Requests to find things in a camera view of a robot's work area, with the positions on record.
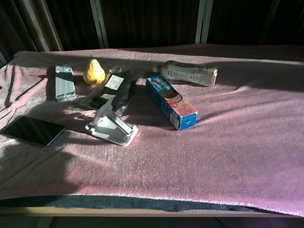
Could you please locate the white drink bottle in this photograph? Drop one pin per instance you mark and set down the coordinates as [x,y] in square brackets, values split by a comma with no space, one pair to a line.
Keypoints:
[187,72]

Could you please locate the pink fleece blanket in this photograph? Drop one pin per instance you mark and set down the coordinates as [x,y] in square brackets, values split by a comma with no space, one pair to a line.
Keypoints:
[166,142]

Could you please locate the black item in clear bag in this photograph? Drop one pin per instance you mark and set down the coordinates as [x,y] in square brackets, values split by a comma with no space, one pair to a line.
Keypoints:
[115,89]

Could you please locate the white folding phone stand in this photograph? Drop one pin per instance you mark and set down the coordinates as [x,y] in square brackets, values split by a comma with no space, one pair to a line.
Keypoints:
[111,124]

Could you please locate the grey rectangular metal block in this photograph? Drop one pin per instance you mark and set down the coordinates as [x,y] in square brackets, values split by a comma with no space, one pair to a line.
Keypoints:
[64,82]

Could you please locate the dark grey under cloth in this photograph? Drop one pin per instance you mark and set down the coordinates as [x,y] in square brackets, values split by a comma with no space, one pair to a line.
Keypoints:
[118,203]

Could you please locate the blue smartphone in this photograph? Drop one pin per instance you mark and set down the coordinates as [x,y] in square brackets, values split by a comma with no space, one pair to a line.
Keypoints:
[31,130]

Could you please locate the white frame post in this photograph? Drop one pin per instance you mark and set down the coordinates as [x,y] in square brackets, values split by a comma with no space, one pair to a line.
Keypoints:
[203,21]
[99,22]

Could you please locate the blue cookie box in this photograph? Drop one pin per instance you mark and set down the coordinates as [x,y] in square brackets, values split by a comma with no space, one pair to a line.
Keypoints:
[169,101]

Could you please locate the yellow pear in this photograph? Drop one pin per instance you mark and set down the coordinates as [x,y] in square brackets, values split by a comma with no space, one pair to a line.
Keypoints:
[93,73]

